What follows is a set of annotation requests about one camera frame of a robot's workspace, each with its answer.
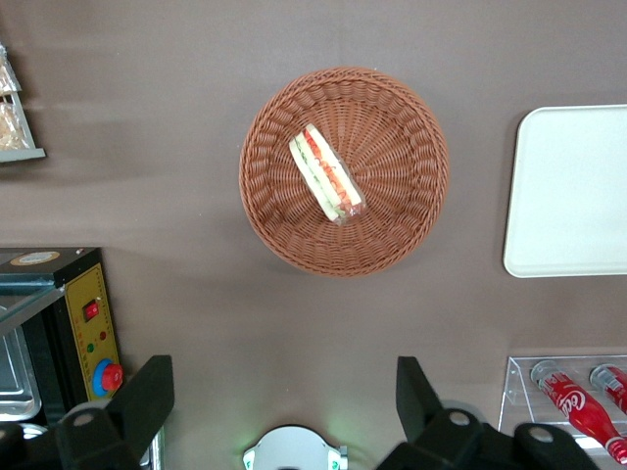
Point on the cream plastic tray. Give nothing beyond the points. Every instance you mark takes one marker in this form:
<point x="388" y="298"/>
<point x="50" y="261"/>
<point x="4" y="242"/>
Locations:
<point x="573" y="196"/>

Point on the grey snack rack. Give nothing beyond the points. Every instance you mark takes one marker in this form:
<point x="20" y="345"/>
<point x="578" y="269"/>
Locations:
<point x="22" y="154"/>

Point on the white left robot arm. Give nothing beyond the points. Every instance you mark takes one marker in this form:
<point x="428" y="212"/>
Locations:
<point x="294" y="450"/>

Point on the red warmer knob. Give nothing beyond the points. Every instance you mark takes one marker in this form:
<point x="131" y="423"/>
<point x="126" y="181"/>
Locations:
<point x="110" y="376"/>

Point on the sandwich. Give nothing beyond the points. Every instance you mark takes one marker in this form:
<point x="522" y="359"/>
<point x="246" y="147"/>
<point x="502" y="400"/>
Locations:
<point x="325" y="173"/>

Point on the red cola bottle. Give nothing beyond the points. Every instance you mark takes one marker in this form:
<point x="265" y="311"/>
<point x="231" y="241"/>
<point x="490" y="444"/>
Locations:
<point x="578" y="406"/>
<point x="612" y="384"/>

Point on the steel warmer pan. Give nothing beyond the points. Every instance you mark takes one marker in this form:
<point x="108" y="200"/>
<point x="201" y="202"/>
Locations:
<point x="14" y="377"/>

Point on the clear acrylic bottle rack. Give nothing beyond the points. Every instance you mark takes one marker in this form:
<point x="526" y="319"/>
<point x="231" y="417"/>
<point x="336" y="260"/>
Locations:
<point x="519" y="387"/>

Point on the black yellow food warmer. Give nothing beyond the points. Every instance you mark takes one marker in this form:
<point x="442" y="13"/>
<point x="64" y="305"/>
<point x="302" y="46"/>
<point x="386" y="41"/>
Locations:
<point x="78" y="313"/>

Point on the round brown wicker basket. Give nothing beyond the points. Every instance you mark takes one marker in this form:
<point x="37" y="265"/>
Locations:
<point x="392" y="147"/>

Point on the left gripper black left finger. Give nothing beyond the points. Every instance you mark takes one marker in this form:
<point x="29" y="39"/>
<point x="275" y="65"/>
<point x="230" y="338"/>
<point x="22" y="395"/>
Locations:
<point x="132" y="406"/>

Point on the clear bag of crackers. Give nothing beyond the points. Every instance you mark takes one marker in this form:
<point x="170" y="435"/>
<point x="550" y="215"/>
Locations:
<point x="10" y="127"/>

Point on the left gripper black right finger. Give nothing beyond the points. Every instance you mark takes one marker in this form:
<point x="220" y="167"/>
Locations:
<point x="431" y="426"/>

